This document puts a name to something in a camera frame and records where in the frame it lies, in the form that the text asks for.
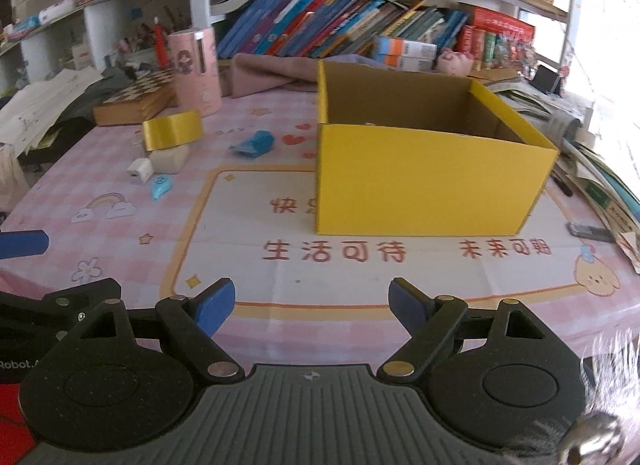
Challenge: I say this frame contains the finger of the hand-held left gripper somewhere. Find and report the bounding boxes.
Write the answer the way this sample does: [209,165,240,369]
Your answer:
[0,277,122,344]
[0,230,50,259]

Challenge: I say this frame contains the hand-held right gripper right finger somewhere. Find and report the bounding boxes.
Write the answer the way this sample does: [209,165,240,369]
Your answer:
[376,277,567,387]

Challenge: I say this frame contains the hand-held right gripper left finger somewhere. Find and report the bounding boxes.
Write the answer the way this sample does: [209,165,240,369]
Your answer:
[74,279,246,387]

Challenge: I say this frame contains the yellow cardboard box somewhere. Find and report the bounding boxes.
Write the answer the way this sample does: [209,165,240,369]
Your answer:
[315,59,560,237]

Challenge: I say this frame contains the white plug charger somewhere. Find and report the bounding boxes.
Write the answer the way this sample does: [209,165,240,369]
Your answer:
[127,158,154,185]

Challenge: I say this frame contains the blue wrapper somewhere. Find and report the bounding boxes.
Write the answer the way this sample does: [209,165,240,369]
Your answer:
[229,130,275,160]

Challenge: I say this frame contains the yellow tape roll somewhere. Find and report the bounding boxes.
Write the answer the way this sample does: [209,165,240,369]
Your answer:
[141,110,204,152]

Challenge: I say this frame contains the pink checked printed tablecloth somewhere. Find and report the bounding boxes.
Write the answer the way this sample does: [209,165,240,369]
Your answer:
[0,88,640,381]

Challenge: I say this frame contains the light blue correction tape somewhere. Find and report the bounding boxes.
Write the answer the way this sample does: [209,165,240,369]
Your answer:
[150,174,177,200]

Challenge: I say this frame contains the heap of white sheets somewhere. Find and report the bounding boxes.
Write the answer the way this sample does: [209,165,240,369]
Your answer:
[0,68,106,158]

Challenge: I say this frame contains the beige soft block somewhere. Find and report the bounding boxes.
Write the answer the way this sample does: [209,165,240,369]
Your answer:
[150,145,191,175]

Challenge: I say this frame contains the dark grey cloth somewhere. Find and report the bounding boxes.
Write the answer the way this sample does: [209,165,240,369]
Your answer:
[50,68,132,132]

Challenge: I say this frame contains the wooden chessboard box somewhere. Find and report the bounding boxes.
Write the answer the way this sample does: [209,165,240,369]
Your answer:
[93,69,178,127]

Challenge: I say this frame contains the small grey case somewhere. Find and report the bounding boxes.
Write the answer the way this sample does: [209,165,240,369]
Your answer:
[567,222,616,244]

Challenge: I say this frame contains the fluffy garment trim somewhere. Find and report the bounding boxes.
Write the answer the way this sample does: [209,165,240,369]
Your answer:
[530,330,640,465]

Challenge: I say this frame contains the pink cartoon cylinder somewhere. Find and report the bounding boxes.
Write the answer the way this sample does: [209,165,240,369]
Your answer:
[167,28,222,113]

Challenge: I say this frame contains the pile of papers and booklets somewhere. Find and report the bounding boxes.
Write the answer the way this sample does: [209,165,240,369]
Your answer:
[492,80,640,273]

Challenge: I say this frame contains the pink and mauve cloth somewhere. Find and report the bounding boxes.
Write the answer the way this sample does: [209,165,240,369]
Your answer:
[218,52,381,98]

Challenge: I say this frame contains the orange and blue box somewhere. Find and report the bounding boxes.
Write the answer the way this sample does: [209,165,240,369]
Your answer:
[375,36,438,60]
[377,54,436,73]

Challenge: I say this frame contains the brown cardboard sheet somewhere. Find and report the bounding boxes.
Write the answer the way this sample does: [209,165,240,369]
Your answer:
[470,68,521,87]

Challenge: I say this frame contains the pink pig plush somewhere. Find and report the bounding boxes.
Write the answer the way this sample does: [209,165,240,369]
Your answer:
[436,49,476,77]

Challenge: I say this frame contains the black tablet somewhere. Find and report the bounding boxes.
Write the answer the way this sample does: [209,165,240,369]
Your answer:
[531,65,563,95]

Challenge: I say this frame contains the row of red spined volumes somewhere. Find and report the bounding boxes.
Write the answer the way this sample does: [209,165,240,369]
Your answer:
[457,25,537,71]

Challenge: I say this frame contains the row of colourful books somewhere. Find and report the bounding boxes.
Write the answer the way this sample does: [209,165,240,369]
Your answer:
[216,0,471,60]

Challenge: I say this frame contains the thick red book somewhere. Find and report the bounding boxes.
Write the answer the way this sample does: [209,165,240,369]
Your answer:
[472,6,536,43]

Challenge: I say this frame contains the pink wall calendar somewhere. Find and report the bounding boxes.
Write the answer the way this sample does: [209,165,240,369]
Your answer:
[602,0,640,116]

